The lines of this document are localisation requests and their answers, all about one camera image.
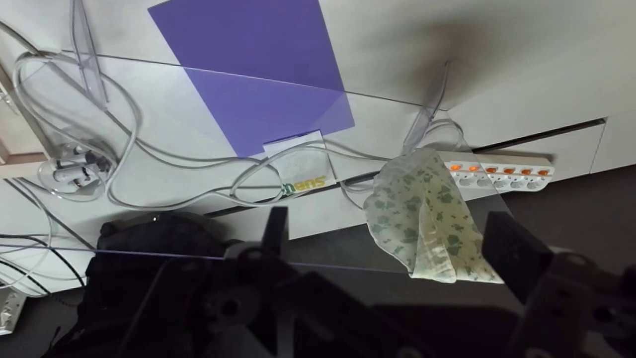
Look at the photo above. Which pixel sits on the white power strip orange switches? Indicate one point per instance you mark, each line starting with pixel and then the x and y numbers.
pixel 516 174

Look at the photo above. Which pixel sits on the white printed card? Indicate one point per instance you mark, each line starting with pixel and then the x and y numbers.
pixel 305 171

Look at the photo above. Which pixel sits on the white plug adapters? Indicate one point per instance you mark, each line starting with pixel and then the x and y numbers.
pixel 74 171

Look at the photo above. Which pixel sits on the clear acrylic panel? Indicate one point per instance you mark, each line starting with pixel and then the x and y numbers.
pixel 164 124

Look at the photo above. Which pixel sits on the black bag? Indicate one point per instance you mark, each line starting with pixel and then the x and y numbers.
pixel 159 238

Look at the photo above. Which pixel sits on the purple sheet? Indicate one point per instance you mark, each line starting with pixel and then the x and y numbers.
pixel 258 59

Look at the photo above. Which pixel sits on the white cloth with green pattern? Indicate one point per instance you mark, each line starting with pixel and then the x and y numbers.
pixel 417 219

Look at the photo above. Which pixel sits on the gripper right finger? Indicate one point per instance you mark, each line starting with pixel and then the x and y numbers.
pixel 561 298

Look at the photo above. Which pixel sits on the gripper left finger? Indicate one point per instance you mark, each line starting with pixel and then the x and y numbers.
pixel 238 298

